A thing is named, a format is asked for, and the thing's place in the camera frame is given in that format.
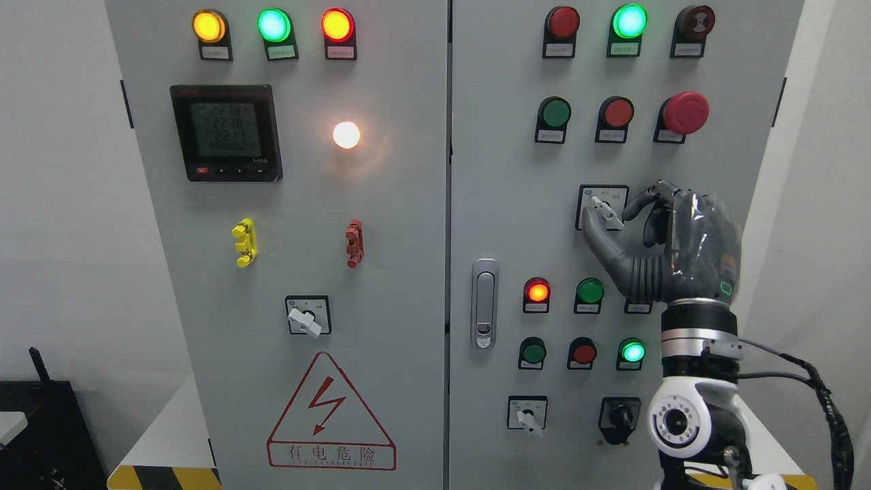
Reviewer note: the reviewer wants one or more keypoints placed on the gray rotary switch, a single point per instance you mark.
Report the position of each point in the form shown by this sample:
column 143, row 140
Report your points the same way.
column 606, row 200
column 527, row 413

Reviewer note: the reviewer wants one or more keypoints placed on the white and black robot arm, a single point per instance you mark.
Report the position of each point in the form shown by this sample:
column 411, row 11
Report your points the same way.
column 693, row 416

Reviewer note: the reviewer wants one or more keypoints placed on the red-brown toggle latch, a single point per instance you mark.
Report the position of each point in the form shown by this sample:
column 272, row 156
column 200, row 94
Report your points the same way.
column 355, row 245

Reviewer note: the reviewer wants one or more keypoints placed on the gray electrical cabinet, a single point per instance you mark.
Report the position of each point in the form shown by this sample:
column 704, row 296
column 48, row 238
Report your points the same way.
column 447, row 171

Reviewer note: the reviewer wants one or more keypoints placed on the lit red indicator light middle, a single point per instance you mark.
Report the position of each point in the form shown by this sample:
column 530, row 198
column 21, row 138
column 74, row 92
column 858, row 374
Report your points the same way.
column 537, row 296

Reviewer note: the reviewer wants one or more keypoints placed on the white glowing indicator light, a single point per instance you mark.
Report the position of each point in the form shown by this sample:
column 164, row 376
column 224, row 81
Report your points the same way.
column 346, row 135

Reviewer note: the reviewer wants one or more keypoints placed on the green push button lower row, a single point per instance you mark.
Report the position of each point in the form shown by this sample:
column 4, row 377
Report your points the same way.
column 532, row 353

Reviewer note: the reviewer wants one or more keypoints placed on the green push button row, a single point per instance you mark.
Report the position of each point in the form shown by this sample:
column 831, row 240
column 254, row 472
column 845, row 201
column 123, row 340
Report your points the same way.
column 532, row 353
column 552, row 120

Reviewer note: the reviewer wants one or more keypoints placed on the green indicator light middle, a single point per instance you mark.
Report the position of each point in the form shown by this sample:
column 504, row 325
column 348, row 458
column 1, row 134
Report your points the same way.
column 589, row 296

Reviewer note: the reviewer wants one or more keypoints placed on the green indicator light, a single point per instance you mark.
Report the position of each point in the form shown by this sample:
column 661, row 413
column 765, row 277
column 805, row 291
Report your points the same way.
column 628, row 24
column 589, row 296
column 276, row 29

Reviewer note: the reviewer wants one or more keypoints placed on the green push button upper row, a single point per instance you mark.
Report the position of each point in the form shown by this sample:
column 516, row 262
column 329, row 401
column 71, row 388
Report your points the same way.
column 552, row 120

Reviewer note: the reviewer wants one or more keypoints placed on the red push button lower row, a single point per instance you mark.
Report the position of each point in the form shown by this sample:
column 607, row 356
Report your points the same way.
column 582, row 353

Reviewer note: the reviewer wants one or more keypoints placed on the red push button row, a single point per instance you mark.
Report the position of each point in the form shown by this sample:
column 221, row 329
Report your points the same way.
column 614, row 116
column 582, row 353

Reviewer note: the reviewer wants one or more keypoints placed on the yellow toggle latch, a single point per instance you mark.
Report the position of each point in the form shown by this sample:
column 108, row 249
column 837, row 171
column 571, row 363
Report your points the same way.
column 245, row 242

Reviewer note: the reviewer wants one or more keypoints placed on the red electrical hazard warning sticker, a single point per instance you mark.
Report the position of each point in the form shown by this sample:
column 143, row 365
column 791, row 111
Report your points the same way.
column 327, row 425

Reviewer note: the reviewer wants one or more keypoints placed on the lit green push button lower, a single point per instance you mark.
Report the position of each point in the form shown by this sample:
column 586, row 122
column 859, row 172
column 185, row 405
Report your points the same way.
column 631, row 353

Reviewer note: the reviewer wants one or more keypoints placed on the red push button upper row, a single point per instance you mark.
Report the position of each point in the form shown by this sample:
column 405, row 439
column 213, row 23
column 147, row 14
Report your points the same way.
column 614, row 116

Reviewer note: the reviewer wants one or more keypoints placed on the black digital power meter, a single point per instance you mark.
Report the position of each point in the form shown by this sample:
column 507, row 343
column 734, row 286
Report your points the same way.
column 227, row 132

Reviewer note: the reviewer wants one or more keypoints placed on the red-orange indicator light top left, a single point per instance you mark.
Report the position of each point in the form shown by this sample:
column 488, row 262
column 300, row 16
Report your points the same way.
column 339, row 34

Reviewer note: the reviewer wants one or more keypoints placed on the red indicator light top right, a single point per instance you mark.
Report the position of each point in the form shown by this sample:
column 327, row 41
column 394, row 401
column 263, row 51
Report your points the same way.
column 559, row 36

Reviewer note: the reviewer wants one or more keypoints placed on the green indicator light top left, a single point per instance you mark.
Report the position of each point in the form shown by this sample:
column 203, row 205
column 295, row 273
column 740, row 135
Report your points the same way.
column 276, row 29

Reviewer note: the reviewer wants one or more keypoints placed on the red emergency stop mushroom button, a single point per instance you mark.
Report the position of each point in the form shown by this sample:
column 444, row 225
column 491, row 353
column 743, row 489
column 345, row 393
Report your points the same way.
column 679, row 116

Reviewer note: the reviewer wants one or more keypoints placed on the green indicator light top right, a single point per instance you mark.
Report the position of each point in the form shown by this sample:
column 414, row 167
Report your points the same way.
column 628, row 24

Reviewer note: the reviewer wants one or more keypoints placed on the yellow indicator light top left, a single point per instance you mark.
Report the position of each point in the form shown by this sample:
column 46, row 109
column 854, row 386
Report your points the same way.
column 212, row 31

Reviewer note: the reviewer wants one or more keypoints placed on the dark red buzzer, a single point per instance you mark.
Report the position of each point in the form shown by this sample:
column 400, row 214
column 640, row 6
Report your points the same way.
column 691, row 28

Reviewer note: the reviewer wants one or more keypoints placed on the black box with antenna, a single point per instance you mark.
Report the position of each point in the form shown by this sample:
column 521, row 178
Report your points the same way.
column 54, row 449

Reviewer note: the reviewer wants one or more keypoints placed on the silver door lock handle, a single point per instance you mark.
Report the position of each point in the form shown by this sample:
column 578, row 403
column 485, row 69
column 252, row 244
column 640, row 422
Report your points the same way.
column 484, row 294

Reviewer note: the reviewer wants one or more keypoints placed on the gray rotary switch left door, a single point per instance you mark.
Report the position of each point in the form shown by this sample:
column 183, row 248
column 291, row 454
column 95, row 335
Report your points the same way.
column 308, row 315

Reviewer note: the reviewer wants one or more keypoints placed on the gray rotary switch bottom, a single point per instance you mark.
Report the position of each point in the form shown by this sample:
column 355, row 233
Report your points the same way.
column 527, row 413

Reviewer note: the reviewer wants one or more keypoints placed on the black rotary selector switch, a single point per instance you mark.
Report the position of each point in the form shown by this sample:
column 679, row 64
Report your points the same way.
column 618, row 418

